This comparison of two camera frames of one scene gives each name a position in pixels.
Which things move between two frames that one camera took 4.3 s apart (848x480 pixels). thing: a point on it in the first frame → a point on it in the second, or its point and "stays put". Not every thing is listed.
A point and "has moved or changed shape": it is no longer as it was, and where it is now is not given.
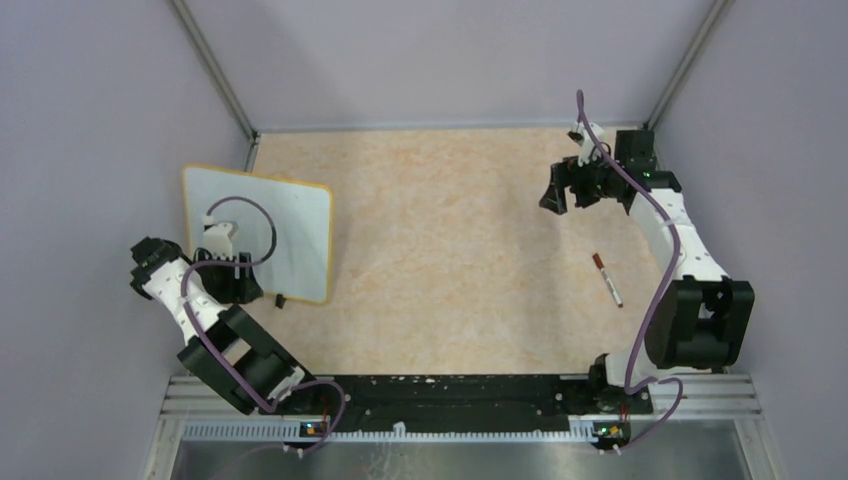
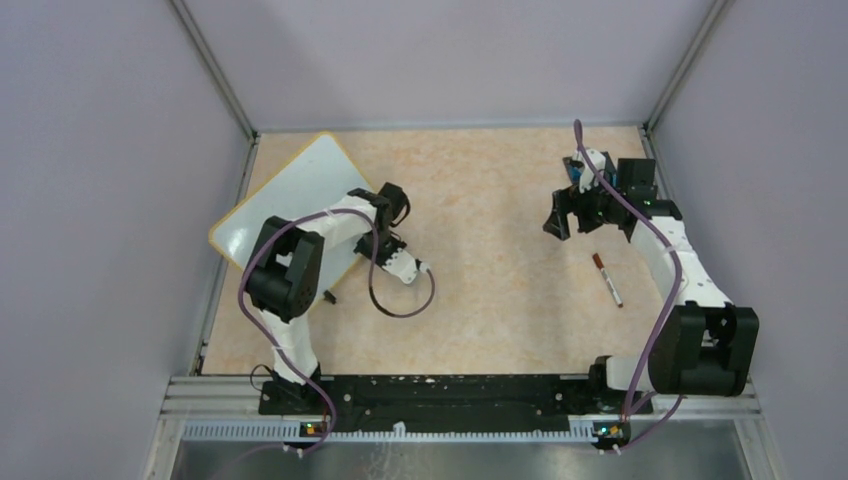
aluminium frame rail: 680,397 stays put
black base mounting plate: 456,404 stays put
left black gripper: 229,293 → 395,245
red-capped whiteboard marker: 598,260 stays put
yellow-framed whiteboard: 284,224 has moved or changed shape
